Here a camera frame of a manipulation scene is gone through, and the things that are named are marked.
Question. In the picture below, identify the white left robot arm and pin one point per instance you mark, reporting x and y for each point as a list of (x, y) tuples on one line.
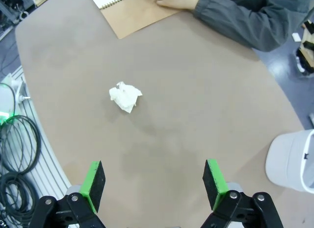
[(5, 95)]

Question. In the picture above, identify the left forearm grey sleeve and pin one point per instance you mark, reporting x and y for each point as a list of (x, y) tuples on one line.
[(245, 24)]

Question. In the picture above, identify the spiral notebook brown cover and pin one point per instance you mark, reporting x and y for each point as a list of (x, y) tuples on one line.
[(137, 19)]

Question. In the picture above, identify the grey equipment rack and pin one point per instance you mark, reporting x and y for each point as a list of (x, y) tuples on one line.
[(12, 9)]

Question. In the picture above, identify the seated person grey jacket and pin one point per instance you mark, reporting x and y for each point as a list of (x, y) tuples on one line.
[(301, 7)]

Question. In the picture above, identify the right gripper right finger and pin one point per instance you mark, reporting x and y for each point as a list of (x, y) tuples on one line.
[(213, 183)]

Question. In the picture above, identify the black wooden blocks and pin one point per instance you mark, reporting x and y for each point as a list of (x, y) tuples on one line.
[(306, 58)]

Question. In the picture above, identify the white round trash can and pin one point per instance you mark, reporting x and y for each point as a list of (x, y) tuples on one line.
[(282, 161)]

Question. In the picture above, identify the white paper ball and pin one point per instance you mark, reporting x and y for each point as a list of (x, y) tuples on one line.
[(125, 96)]

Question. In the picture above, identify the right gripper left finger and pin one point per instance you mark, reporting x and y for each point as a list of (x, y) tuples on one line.
[(95, 186)]

